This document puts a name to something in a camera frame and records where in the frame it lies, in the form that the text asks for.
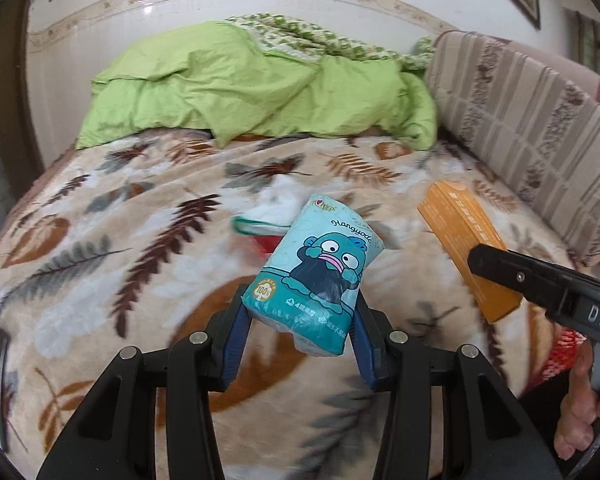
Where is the orange cardboard box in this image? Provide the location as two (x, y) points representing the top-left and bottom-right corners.
(417, 181), (522, 324)

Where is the teal cartoon tissue pack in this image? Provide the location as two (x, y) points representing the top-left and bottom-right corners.
(242, 193), (385, 356)

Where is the person right hand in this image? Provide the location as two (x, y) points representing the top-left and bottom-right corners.
(554, 340), (600, 460)

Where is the red plastic basket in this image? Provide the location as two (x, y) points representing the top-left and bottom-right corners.
(526, 328), (585, 392)

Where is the striped floral cushion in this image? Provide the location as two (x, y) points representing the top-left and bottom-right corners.
(426, 30), (600, 266)

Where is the leaf-pattern plush blanket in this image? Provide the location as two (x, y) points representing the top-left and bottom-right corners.
(0, 130), (570, 479)

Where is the green duvet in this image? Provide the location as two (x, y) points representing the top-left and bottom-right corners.
(76, 13), (438, 151)

